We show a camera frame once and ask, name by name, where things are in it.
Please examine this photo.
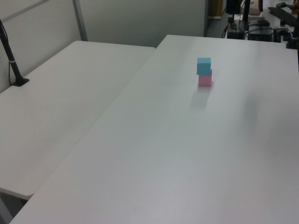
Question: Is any blue cube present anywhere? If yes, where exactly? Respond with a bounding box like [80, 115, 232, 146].
[197, 57, 212, 76]

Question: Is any pink cube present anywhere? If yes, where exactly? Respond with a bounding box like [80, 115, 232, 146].
[198, 69, 213, 87]

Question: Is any small black box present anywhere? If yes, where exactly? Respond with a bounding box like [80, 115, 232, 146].
[227, 31, 244, 40]

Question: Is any yellow wooden desk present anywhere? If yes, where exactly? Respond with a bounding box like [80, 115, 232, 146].
[207, 0, 223, 17]

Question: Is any black electronics box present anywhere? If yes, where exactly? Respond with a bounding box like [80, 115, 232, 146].
[248, 28, 274, 42]

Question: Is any black monitor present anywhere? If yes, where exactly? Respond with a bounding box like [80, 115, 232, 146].
[226, 0, 242, 14]

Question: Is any black monitor stand pole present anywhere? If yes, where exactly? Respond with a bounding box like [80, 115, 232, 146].
[242, 0, 251, 31]

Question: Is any long black bar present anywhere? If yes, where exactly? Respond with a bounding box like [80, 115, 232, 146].
[268, 6, 299, 27]

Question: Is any black camera stand pole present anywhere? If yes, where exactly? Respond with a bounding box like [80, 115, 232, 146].
[0, 18, 30, 87]

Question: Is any black clamp bracket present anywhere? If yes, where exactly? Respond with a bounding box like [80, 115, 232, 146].
[273, 27, 292, 43]

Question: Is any black table clamp mount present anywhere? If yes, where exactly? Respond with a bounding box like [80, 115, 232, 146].
[285, 22, 299, 50]

